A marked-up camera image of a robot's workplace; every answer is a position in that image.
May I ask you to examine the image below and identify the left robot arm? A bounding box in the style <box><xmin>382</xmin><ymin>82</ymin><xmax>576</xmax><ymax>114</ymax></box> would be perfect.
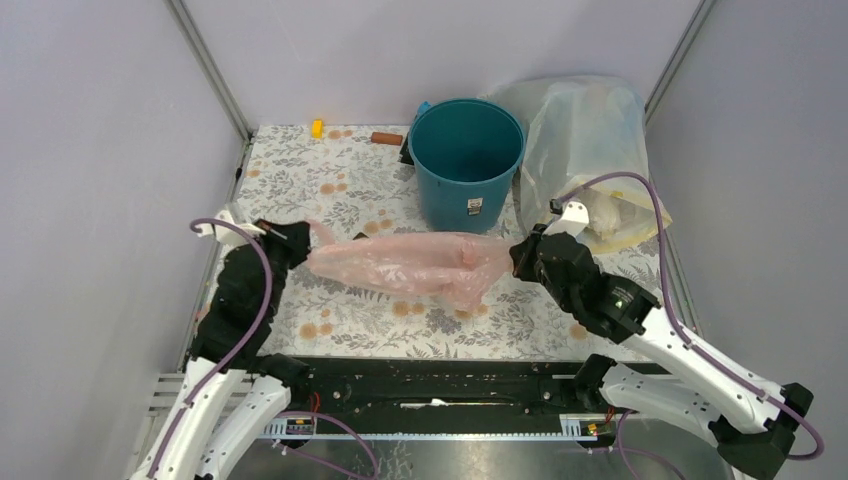
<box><xmin>132</xmin><ymin>212</ymin><xmax>311</xmax><ymax>479</ymax></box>

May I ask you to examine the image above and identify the yellow toy block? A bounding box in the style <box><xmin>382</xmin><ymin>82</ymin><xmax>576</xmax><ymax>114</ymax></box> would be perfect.
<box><xmin>311</xmin><ymin>119</ymin><xmax>324</xmax><ymax>139</ymax></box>

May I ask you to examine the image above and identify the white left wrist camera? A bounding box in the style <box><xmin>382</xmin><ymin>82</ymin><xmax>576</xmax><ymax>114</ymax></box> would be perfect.
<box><xmin>190</xmin><ymin>209</ymin><xmax>264</xmax><ymax>247</ymax></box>

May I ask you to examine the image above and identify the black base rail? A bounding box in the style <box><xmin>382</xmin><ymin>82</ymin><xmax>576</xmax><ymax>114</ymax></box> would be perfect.
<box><xmin>290</xmin><ymin>357</ymin><xmax>618</xmax><ymax>440</ymax></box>

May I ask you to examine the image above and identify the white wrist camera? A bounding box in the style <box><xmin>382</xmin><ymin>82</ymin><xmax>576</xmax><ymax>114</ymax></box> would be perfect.
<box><xmin>190</xmin><ymin>209</ymin><xmax>264</xmax><ymax>247</ymax></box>
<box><xmin>544</xmin><ymin>199</ymin><xmax>589</xmax><ymax>237</ymax></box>

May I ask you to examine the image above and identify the pink plastic trash bag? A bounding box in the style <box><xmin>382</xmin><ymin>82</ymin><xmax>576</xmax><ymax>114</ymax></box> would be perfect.
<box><xmin>305</xmin><ymin>220</ymin><xmax>513</xmax><ymax>311</ymax></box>

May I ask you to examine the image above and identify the black checkered tray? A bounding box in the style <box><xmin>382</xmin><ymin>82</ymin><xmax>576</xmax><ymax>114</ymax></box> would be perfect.
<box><xmin>399</xmin><ymin>139</ymin><xmax>414</xmax><ymax>166</ymax></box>

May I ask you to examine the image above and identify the teal plastic trash bin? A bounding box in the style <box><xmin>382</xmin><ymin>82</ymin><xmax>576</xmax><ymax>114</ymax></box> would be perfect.
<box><xmin>407</xmin><ymin>98</ymin><xmax>526</xmax><ymax>233</ymax></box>

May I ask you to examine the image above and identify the orange-brown wooden block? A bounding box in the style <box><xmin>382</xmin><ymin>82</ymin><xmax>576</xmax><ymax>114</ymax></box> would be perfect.
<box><xmin>370</xmin><ymin>132</ymin><xmax>404</xmax><ymax>146</ymax></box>

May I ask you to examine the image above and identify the floral table mat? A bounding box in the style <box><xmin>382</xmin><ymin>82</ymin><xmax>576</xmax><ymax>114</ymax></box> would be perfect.
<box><xmin>190</xmin><ymin>123</ymin><xmax>687</xmax><ymax>363</ymax></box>

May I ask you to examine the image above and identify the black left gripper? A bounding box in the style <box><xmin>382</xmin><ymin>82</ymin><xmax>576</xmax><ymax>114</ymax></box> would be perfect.
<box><xmin>243</xmin><ymin>217</ymin><xmax>313</xmax><ymax>317</ymax></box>

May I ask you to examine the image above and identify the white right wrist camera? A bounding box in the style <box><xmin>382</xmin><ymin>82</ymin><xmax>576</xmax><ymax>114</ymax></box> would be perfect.
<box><xmin>544</xmin><ymin>199</ymin><xmax>589</xmax><ymax>237</ymax></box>

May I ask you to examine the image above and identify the large translucent bag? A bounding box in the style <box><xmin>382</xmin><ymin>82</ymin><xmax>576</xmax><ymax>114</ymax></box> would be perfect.
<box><xmin>485</xmin><ymin>76</ymin><xmax>672</xmax><ymax>253</ymax></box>

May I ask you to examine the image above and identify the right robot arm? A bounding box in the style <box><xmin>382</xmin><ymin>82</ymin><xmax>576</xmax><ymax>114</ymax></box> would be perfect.
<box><xmin>509</xmin><ymin>224</ymin><xmax>813</xmax><ymax>479</ymax></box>

